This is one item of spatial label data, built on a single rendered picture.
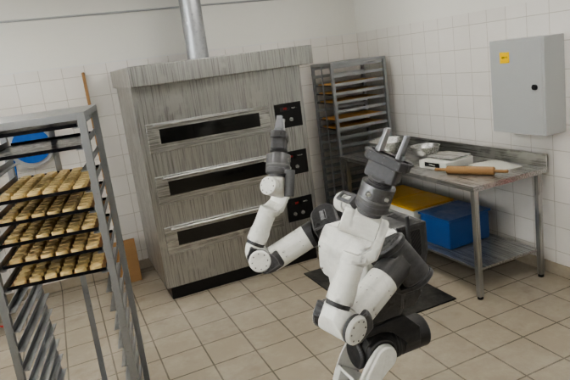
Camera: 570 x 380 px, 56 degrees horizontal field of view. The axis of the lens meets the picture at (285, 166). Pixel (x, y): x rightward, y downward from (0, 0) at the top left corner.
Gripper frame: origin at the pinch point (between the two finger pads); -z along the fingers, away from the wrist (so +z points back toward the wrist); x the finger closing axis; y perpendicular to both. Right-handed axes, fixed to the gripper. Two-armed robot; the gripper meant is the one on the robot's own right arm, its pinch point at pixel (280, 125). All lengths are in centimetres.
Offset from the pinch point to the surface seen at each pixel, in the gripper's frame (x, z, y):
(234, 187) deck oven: -269, -12, 76
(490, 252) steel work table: -256, 34, -137
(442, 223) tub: -263, 12, -101
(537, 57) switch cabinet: -185, -100, -152
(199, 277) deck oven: -280, 67, 104
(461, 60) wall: -274, -132, -118
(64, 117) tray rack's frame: -9, -4, 90
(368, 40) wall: -381, -198, -40
